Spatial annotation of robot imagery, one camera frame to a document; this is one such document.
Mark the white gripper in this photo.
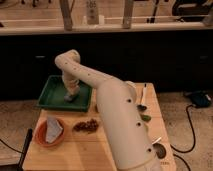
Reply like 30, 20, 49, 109
62, 75, 80, 96

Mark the grey sponge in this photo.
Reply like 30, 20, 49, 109
64, 93, 77, 102

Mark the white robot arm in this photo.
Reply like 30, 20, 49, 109
55, 50, 163, 171

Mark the green plastic tray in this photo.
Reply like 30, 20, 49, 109
38, 75, 92, 112

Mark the brown grape bunch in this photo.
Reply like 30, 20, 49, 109
73, 119, 99, 133

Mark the white folded cloth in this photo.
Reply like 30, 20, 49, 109
45, 117, 63, 143

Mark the orange bowl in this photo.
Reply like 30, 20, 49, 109
34, 118, 67, 148

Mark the black bar at table edge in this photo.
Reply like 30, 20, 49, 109
17, 128, 33, 171

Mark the green small object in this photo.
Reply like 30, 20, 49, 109
141, 115, 151, 122

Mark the blue black device on floor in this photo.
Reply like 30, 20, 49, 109
186, 91, 211, 108

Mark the black cable on floor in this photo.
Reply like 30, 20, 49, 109
171, 104, 197, 171

